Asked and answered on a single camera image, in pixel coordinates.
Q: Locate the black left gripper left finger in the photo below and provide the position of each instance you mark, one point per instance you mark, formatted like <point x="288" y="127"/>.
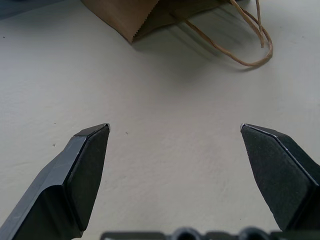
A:
<point x="62" y="185"/>

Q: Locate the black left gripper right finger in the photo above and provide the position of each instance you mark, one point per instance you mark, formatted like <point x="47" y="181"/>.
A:
<point x="280" y="170"/>

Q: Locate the brown paper bag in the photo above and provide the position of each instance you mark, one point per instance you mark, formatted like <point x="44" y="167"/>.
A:
<point x="140" y="15"/>

